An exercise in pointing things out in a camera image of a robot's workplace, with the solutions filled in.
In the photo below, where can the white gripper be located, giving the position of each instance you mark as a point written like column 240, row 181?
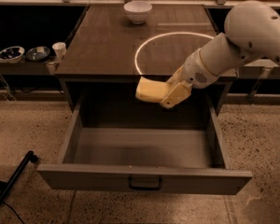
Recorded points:
column 195, row 71

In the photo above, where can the yellow sponge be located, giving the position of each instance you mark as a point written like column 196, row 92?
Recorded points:
column 151, row 91

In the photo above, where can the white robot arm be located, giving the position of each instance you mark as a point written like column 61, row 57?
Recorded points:
column 251, row 32

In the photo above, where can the open grey top drawer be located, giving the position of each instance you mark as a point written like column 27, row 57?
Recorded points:
column 101, row 151

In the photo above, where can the brown wooden cabinet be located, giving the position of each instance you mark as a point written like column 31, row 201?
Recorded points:
column 109, row 54

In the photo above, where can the white ceramic bowl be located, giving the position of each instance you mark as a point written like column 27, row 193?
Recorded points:
column 137, row 11

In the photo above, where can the white paper cup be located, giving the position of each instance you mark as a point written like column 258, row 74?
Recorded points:
column 59, row 49

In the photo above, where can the low side shelf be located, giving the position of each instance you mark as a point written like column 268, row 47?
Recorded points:
column 28, row 68

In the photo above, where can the dark shallow bowl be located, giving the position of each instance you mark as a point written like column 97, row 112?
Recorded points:
column 37, row 54

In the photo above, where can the blue patterned bowl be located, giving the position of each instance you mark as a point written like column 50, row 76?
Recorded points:
column 12, row 54

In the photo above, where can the black chair leg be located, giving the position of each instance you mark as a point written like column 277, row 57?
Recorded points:
column 5, row 187

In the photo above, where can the black drawer handle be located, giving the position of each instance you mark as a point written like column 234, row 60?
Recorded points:
column 145, row 184

